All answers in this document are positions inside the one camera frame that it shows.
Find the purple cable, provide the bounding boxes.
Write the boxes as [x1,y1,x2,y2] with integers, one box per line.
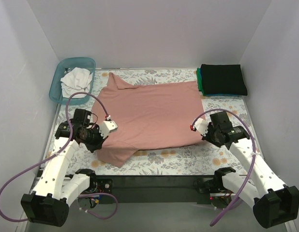
[190,108,258,227]
[0,92,119,222]

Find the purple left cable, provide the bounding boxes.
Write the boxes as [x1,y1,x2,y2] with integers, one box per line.
[0,92,119,222]

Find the green folded t shirt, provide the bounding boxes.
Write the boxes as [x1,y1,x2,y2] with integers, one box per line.
[196,68,203,92]

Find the white t shirt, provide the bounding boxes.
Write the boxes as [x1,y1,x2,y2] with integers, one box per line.
[60,67,93,98]

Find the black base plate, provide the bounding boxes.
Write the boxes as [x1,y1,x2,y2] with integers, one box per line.
[69,175,242,205]

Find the aluminium frame rail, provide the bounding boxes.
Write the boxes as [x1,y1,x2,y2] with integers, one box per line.
[14,166,298,232]

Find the teal plastic basket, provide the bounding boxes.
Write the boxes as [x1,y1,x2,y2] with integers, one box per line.
[49,57,96,105]

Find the pink t shirt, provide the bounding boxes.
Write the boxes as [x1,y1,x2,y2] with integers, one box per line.
[91,73,203,167]

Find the blue folded t shirt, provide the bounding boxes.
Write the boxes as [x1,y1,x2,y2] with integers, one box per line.
[202,92,240,97]

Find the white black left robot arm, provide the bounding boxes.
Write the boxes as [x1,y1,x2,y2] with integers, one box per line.
[21,109,117,227]

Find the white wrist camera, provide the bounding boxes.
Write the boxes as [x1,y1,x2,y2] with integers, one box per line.
[99,116,118,139]
[190,118,209,136]

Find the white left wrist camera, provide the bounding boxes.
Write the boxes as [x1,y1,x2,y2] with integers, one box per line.
[99,116,118,139]

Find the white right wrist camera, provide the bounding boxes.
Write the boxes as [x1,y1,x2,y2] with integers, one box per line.
[190,118,209,136]

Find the black folded t shirt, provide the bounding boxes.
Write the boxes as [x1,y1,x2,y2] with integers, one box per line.
[199,64,248,96]

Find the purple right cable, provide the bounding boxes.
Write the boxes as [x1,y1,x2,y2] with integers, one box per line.
[190,108,258,227]

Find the floral table mat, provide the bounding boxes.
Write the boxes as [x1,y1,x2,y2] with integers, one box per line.
[43,69,266,176]

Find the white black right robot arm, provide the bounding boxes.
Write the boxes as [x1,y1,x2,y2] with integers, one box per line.
[191,109,299,229]

